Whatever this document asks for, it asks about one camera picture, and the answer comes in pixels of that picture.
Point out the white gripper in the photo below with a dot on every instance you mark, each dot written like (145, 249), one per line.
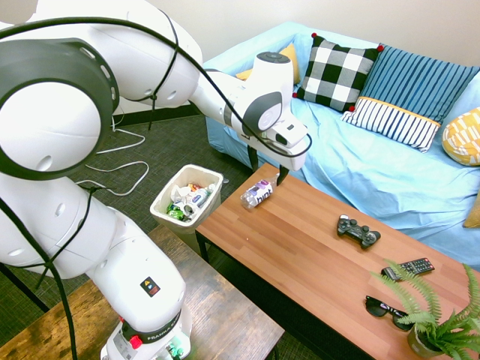
(296, 159)

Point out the clear plastic hint bottle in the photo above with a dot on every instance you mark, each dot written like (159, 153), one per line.
(258, 195)

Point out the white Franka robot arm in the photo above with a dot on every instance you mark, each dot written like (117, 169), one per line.
(131, 45)

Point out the white plastic trash bin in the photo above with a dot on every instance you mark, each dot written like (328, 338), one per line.
(198, 169)

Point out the crushed white blue container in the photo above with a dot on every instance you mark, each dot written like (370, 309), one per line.
(199, 197)

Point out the red orange wrapper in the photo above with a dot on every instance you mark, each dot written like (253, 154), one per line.
(193, 186)

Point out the light blue covered sofa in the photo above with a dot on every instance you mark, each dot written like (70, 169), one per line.
(356, 168)

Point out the crumpled white paper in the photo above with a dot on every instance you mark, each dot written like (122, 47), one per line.
(180, 194)

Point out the reddish wooden coffee table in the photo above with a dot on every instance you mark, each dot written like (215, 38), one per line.
(300, 255)

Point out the green wrapper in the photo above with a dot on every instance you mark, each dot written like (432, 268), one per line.
(174, 210)

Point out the black game controller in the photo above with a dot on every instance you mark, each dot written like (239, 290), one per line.
(356, 230)

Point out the black white checkered pillow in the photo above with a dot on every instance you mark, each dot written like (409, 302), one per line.
(333, 75)

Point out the plain mustard pillow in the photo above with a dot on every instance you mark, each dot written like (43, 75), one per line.
(292, 56)

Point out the rustic dark wood table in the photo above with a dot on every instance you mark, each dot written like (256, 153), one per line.
(225, 311)

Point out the blue striped pillow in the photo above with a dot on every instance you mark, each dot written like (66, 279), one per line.
(412, 82)

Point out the black remote control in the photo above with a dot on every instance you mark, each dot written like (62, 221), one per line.
(412, 267)

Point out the black sunglasses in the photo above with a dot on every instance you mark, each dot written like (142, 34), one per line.
(377, 306)

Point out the yellow white patterned bolster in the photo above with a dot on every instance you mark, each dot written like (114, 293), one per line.
(463, 138)

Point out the striped mustard pillow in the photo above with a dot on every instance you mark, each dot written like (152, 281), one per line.
(474, 213)

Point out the potted green fern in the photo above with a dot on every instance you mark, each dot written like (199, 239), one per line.
(427, 326)

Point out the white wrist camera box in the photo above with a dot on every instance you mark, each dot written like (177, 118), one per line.
(290, 135)

